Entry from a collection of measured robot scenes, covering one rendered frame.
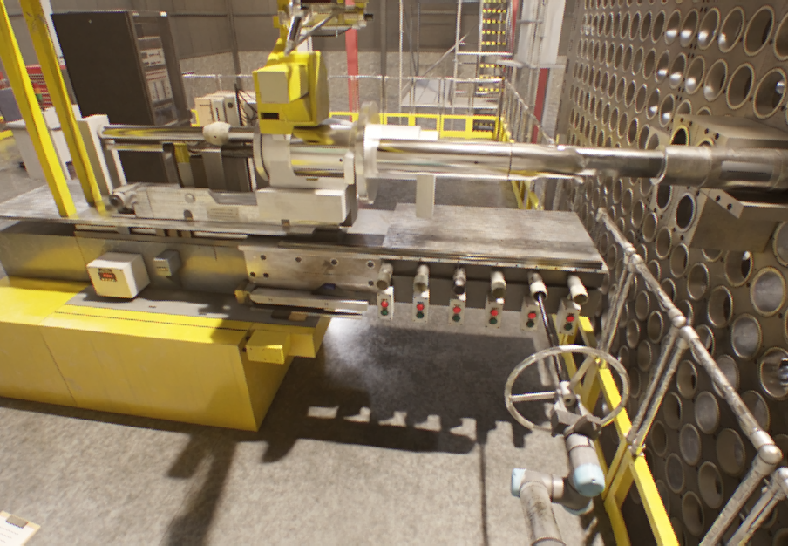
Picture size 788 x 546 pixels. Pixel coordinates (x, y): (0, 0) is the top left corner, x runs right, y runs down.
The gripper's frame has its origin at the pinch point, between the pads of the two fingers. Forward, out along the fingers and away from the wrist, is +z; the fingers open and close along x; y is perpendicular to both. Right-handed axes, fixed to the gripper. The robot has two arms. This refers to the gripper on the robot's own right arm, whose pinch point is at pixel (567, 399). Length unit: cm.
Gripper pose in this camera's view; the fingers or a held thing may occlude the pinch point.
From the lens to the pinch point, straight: 153.8
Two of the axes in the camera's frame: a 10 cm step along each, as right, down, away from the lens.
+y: -2.6, 8.2, 5.1
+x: 9.6, 2.9, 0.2
